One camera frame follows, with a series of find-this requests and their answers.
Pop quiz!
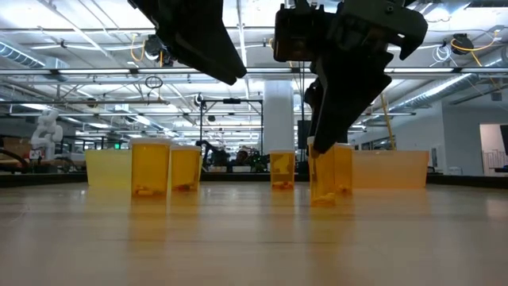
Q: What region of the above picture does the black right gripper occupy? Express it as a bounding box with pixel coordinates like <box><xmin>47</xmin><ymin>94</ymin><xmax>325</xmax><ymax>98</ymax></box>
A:
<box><xmin>304</xmin><ymin>0</ymin><xmax>429</xmax><ymax>155</ymax></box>

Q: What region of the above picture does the tall amber pill bottle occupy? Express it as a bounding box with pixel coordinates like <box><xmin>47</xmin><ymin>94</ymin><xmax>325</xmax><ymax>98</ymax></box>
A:
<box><xmin>306</xmin><ymin>136</ymin><xmax>338</xmax><ymax>208</ymax></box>

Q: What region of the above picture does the short amber pill bottle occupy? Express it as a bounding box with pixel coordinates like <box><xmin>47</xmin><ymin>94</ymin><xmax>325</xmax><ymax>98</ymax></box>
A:
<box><xmin>269</xmin><ymin>149</ymin><xmax>297</xmax><ymax>191</ymax></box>

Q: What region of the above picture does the wide amber pill bottle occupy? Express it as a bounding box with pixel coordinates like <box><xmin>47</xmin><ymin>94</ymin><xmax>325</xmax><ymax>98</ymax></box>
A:
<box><xmin>130</xmin><ymin>137</ymin><xmax>172</xmax><ymax>199</ymax></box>

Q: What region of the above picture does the translucent orange plastic bin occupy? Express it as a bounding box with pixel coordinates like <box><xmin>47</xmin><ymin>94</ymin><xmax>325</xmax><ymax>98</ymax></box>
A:
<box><xmin>351</xmin><ymin>149</ymin><xmax>430</xmax><ymax>190</ymax></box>

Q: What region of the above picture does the translucent yellow plastic bin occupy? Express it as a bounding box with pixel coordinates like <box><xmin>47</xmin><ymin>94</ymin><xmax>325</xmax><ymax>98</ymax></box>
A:
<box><xmin>84</xmin><ymin>149</ymin><xmax>203</xmax><ymax>188</ymax></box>

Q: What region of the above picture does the white round column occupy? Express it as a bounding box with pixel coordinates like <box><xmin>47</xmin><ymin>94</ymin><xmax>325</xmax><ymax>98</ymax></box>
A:
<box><xmin>263</xmin><ymin>80</ymin><xmax>295</xmax><ymax>155</ymax></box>

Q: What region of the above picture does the green plant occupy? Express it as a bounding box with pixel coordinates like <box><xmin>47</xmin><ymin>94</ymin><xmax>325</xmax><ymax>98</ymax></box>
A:
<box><xmin>249</xmin><ymin>149</ymin><xmax>271</xmax><ymax>174</ymax></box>

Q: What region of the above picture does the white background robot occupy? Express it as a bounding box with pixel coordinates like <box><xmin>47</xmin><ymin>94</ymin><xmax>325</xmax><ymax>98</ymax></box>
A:
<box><xmin>30</xmin><ymin>108</ymin><xmax>64</xmax><ymax>161</ymax></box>

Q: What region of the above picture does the brown cardboard box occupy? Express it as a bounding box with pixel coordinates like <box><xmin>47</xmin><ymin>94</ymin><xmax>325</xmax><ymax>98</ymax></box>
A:
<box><xmin>2</xmin><ymin>137</ymin><xmax>33</xmax><ymax>160</ymax></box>

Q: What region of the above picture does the black table border strip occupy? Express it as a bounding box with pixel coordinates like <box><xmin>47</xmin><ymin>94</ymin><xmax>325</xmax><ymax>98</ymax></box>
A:
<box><xmin>0</xmin><ymin>172</ymin><xmax>508</xmax><ymax>188</ymax></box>

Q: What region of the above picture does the black chair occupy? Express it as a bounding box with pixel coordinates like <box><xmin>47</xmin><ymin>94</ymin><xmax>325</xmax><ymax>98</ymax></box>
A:
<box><xmin>0</xmin><ymin>147</ymin><xmax>29</xmax><ymax>175</ymax></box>

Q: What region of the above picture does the black ceiling cable reel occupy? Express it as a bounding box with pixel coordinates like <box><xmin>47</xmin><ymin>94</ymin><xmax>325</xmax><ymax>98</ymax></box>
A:
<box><xmin>143</xmin><ymin>33</ymin><xmax>173</xmax><ymax>68</ymax></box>
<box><xmin>449</xmin><ymin>33</ymin><xmax>476</xmax><ymax>57</ymax></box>

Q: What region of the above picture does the black coiled cable loop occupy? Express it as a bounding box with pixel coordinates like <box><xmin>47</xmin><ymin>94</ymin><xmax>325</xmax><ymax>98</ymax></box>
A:
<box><xmin>144</xmin><ymin>75</ymin><xmax>164</xmax><ymax>91</ymax></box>

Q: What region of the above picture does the yellow hanging cable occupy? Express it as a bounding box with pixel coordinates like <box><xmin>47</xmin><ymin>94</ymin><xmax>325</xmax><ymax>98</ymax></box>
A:
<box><xmin>379</xmin><ymin>92</ymin><xmax>397</xmax><ymax>152</ymax></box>

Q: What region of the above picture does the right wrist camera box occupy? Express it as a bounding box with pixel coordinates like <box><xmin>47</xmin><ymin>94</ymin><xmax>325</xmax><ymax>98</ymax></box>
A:
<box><xmin>273</xmin><ymin>2</ymin><xmax>339</xmax><ymax>64</ymax></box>

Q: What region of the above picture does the silver ventilation duct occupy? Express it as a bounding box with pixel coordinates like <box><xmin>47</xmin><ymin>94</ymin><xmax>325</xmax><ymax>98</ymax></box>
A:
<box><xmin>391</xmin><ymin>47</ymin><xmax>508</xmax><ymax>114</ymax></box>
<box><xmin>0</xmin><ymin>39</ymin><xmax>71</xmax><ymax>83</ymax></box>

